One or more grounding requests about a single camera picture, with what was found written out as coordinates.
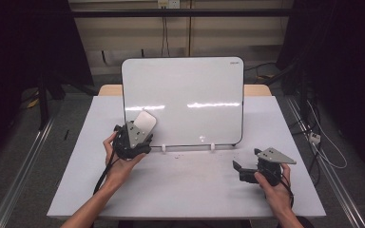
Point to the black curtain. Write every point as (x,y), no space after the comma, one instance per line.
(25,41)
(342,63)

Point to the person's right hand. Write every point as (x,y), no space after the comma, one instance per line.
(278,199)

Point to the small black floor object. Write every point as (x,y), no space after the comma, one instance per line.
(66,135)

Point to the white whiteboard with black edge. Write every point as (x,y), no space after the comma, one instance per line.
(183,82)

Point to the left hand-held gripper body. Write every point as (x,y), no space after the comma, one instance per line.
(130,148)

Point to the white whiteboard eraser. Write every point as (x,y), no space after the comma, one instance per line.
(145,120)

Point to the person's left hand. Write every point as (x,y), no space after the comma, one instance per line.
(120,171)

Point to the metal floor rail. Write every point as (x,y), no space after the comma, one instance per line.
(329,164)
(22,177)

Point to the white wall socket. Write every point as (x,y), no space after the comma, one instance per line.
(168,3)

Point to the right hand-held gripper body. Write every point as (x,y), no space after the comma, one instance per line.
(272,171)

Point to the white power adapter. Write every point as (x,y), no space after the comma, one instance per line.
(314,138)

